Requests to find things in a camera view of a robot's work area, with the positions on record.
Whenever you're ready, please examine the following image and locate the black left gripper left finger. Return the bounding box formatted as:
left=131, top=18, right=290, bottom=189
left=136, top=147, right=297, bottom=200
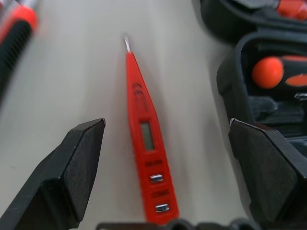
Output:
left=0, top=118, right=106, bottom=230

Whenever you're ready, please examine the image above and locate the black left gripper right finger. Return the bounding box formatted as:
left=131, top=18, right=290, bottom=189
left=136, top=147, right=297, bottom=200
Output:
left=228, top=117, right=307, bottom=230

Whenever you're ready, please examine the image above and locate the black plastic tool case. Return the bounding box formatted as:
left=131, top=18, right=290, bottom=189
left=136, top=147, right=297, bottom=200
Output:
left=200, top=0, right=307, bottom=168

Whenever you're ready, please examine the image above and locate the red voltage tester pen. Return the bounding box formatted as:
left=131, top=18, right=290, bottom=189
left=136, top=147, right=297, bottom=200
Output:
left=123, top=37, right=180, bottom=230

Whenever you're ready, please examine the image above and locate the orange and black screwdriver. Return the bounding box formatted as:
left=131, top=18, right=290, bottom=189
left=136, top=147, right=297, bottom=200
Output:
left=251, top=55, right=307, bottom=90

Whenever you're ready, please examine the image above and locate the red and black handled tool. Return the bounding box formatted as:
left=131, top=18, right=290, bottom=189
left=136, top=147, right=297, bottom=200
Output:
left=0, top=0, right=38, bottom=96

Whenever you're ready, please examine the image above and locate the orange handled tool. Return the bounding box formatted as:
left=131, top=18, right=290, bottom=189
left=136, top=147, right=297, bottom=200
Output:
left=275, top=0, right=307, bottom=21

